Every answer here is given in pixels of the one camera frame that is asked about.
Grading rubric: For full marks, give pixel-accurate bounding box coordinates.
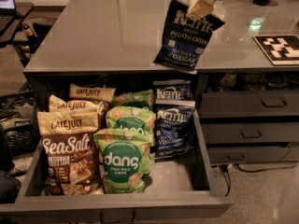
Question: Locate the black white fiducial marker board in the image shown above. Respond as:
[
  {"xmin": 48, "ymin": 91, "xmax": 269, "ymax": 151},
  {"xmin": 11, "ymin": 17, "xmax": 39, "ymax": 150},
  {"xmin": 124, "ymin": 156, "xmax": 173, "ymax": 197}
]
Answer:
[{"xmin": 253, "ymin": 35, "xmax": 299, "ymax": 65}]

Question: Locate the blue kettle chip bag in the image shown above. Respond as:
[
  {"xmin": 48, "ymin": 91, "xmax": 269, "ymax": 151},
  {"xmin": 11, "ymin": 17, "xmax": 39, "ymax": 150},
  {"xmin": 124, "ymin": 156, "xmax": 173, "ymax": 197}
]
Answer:
[
  {"xmin": 153, "ymin": 79, "xmax": 191, "ymax": 101},
  {"xmin": 154, "ymin": 0, "xmax": 224, "ymax": 72},
  {"xmin": 155, "ymin": 100, "xmax": 195, "ymax": 159}
]

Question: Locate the Late July bag middle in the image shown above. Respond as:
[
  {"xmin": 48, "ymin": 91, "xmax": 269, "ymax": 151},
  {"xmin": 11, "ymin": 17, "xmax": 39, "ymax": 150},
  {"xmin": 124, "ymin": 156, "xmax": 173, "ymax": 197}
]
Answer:
[{"xmin": 49, "ymin": 95, "xmax": 108, "ymax": 129}]

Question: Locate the closed grey drawer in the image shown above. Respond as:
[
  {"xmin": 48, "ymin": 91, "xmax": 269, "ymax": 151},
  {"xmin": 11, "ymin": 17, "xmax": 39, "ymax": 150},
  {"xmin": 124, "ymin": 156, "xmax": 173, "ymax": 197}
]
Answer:
[
  {"xmin": 207, "ymin": 146, "xmax": 299, "ymax": 164},
  {"xmin": 200, "ymin": 90, "xmax": 299, "ymax": 119},
  {"xmin": 202, "ymin": 122, "xmax": 299, "ymax": 144}
]

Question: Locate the blue Kettle chip bag front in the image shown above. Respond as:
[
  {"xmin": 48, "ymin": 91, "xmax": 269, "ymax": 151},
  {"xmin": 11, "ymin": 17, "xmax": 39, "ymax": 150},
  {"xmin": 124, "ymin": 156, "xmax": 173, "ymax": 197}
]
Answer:
[{"xmin": 154, "ymin": 0, "xmax": 224, "ymax": 72}]

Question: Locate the closed grey middle drawer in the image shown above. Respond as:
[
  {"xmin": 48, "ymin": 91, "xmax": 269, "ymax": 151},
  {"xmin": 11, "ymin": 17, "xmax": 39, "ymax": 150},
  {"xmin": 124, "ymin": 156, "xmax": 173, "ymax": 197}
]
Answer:
[{"xmin": 202, "ymin": 122, "xmax": 299, "ymax": 144}]

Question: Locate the blue Kettle chip bag middle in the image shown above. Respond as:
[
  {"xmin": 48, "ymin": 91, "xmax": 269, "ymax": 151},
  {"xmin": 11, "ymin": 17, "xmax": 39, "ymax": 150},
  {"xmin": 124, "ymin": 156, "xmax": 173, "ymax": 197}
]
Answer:
[{"xmin": 155, "ymin": 100, "xmax": 195, "ymax": 159}]

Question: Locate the Late July bag back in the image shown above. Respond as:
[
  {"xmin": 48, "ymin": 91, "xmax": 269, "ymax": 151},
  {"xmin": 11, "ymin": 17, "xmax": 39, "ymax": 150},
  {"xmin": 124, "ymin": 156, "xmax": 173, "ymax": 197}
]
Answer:
[{"xmin": 69, "ymin": 84, "xmax": 115, "ymax": 103}]

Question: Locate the black floor cable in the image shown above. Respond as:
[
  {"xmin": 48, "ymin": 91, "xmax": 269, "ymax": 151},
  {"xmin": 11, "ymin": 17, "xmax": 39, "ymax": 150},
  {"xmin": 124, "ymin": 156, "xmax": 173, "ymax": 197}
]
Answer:
[{"xmin": 218, "ymin": 162, "xmax": 299, "ymax": 197}]

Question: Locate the Late July bag front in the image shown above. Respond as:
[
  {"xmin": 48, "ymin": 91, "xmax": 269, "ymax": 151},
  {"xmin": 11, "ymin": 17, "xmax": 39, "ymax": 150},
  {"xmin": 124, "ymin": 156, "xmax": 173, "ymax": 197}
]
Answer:
[{"xmin": 37, "ymin": 109, "xmax": 102, "ymax": 195}]

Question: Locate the laptop computer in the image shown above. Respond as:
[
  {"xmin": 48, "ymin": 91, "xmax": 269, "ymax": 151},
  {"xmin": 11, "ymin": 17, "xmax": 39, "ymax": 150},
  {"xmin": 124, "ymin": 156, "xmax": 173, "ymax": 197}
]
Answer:
[{"xmin": 0, "ymin": 0, "xmax": 17, "ymax": 35}]

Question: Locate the late july bag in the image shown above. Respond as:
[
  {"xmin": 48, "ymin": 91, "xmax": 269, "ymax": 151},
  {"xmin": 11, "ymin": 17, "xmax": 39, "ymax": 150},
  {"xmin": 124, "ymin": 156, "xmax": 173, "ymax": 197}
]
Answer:
[
  {"xmin": 37, "ymin": 109, "xmax": 102, "ymax": 195},
  {"xmin": 49, "ymin": 95, "xmax": 108, "ymax": 129},
  {"xmin": 69, "ymin": 84, "xmax": 115, "ymax": 103}
]

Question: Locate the green Dang chip bag front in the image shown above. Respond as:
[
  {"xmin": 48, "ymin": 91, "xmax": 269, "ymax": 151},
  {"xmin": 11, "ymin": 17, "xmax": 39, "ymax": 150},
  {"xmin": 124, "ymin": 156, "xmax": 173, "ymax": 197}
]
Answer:
[{"xmin": 93, "ymin": 128, "xmax": 153, "ymax": 194}]

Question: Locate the closed grey upper drawer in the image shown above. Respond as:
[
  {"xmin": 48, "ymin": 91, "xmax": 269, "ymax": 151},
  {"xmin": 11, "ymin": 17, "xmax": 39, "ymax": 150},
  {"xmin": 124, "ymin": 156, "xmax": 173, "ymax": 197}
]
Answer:
[{"xmin": 200, "ymin": 90, "xmax": 299, "ymax": 119}]

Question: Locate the green Dang chip bag back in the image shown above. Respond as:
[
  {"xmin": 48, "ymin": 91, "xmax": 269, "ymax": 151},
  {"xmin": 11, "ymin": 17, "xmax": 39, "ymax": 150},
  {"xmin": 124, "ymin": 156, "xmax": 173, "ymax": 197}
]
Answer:
[{"xmin": 112, "ymin": 90, "xmax": 154, "ymax": 110}]

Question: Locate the black plastic crate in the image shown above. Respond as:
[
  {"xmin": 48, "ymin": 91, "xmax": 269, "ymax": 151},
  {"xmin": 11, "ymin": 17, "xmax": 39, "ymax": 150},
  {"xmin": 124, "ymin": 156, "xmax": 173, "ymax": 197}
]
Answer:
[{"xmin": 0, "ymin": 91, "xmax": 39, "ymax": 156}]

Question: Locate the open grey top drawer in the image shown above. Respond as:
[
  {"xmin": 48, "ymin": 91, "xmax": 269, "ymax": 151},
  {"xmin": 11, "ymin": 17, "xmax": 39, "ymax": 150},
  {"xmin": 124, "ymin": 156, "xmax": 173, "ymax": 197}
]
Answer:
[{"xmin": 0, "ymin": 113, "xmax": 233, "ymax": 224}]

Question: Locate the blue Kettle chip bag back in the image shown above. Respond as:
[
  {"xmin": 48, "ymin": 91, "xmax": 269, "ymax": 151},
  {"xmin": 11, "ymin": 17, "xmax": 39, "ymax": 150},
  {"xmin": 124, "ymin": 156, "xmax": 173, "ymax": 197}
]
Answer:
[{"xmin": 153, "ymin": 79, "xmax": 191, "ymax": 101}]

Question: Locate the closed grey lower drawer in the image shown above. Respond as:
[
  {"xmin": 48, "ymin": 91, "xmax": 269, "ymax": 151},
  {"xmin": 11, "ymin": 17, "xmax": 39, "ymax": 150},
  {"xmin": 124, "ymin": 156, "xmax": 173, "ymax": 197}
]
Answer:
[{"xmin": 207, "ymin": 146, "xmax": 299, "ymax": 164}]

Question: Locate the green Dang chip bag middle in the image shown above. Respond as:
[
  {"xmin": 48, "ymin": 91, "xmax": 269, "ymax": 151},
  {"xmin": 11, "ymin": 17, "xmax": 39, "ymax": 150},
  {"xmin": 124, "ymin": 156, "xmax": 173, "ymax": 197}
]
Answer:
[{"xmin": 106, "ymin": 106, "xmax": 156, "ymax": 147}]

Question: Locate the green dang chip bag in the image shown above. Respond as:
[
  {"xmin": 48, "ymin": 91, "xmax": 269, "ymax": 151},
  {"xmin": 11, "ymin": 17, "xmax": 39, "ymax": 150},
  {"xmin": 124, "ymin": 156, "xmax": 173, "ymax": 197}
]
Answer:
[
  {"xmin": 106, "ymin": 106, "xmax": 156, "ymax": 147},
  {"xmin": 112, "ymin": 90, "xmax": 154, "ymax": 110},
  {"xmin": 93, "ymin": 128, "xmax": 153, "ymax": 194}
]

